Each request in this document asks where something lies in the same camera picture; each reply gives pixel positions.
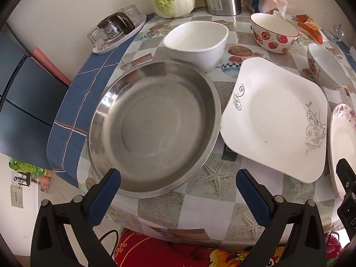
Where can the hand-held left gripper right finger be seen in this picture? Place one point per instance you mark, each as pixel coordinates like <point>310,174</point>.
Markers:
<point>251,192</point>

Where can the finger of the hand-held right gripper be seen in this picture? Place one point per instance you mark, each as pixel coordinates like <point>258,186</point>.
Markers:
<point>346,175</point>

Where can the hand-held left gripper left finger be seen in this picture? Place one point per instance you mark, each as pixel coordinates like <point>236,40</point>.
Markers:
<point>107,190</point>

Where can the pink floral round plate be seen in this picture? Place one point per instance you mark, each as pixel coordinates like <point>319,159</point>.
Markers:
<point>343,136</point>

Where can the square white plate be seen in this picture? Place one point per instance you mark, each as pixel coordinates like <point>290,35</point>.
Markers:
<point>272,116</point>

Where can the stainless steel basin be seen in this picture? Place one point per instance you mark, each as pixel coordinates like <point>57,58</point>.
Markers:
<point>155,122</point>

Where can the white bowl red flower print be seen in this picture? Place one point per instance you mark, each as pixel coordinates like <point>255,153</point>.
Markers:
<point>319,66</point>

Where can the strawberry print bowl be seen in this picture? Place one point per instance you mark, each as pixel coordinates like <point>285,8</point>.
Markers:
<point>275,41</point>

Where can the plain white rectangular bowl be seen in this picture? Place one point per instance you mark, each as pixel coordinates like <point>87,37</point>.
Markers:
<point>194,39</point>

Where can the checkered printed tablecloth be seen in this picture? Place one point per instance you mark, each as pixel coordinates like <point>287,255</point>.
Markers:
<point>194,208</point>

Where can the red floral seat cushion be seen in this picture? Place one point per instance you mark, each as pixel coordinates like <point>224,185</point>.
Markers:
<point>144,250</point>

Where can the green printed bag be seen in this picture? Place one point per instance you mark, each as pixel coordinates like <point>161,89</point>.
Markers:
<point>26,168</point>

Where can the dark blue cabinet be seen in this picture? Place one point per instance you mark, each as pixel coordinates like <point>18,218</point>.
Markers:
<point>25,94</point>

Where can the clear glass mug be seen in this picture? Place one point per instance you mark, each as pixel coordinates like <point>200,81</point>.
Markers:
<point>338,32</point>

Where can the orange snack packet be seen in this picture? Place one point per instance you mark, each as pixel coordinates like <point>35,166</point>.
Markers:
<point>304,17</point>
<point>313,30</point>

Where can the clear glass cup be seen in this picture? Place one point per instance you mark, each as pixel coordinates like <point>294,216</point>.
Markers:
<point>97,37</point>
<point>133,12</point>

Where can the white oval tray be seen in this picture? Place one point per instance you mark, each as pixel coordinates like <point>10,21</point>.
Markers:
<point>133,30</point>

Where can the glass cup with dark base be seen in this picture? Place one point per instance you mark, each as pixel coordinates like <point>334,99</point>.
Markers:
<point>116,25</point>

